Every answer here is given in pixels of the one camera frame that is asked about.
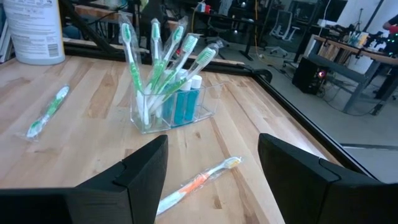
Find white cylindrical canister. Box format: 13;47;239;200
1;0;66;66

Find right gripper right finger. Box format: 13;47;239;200
257;133;379;224

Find clear acrylic organizer box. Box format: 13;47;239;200
129;82;224;135

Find green toothbrush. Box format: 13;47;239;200
146;32;201;110
119;12;150;127
149;17;164;91
17;83;72;142
149;17;189;94
149;40;224;114

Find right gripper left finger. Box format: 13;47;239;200
76;134;169;224

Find black clamp on frame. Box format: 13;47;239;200
245;63;274;84

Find wooden workbench grey legs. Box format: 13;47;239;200
312;33;398;113

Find black aluminium table frame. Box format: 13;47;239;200
58;0;379;183

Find black desk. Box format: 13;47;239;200
192;9;265;62

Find orange toothbrush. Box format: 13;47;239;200
155;155;244;217

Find black computer tower red lights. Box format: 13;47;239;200
292;57;327;96

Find person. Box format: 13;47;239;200
382;14;398;35

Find white office chair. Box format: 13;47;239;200
269;10;301;42

